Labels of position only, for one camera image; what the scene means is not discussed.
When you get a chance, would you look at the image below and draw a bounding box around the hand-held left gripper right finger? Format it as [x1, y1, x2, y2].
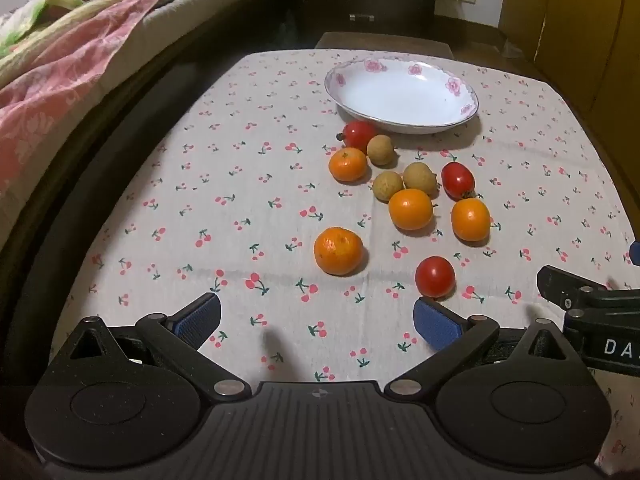
[384, 296, 594, 404]

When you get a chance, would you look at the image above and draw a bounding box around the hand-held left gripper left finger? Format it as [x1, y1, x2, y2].
[40, 292, 252, 404]

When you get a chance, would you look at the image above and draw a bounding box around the smooth orange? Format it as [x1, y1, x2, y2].
[388, 188, 434, 231]
[450, 198, 492, 242]

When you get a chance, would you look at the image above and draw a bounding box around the large orange with stem mark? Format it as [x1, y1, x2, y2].
[313, 227, 364, 276]

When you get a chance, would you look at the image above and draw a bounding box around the tan longan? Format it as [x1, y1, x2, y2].
[372, 170, 404, 203]
[366, 134, 398, 167]
[403, 161, 439, 196]

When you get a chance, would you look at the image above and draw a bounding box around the red tomato with stem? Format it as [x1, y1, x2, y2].
[336, 120, 379, 152]

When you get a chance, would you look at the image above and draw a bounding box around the white floral rimmed plate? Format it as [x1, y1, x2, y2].
[324, 58, 481, 135]

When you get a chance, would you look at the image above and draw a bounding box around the cherry print tablecloth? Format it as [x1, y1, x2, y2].
[47, 49, 640, 476]

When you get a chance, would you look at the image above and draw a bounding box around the yellow wooden wardrobe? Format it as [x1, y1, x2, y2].
[497, 0, 640, 133]

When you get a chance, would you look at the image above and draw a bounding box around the pink floral blanket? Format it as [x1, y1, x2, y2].
[0, 0, 173, 201]

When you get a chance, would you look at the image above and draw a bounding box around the worn wooden bench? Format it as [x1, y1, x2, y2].
[314, 31, 453, 59]

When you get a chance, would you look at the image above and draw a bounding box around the bed with beige mattress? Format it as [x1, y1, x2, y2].
[0, 0, 301, 371]

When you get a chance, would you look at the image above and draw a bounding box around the colourful patterned quilt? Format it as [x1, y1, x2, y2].
[0, 0, 123, 61]

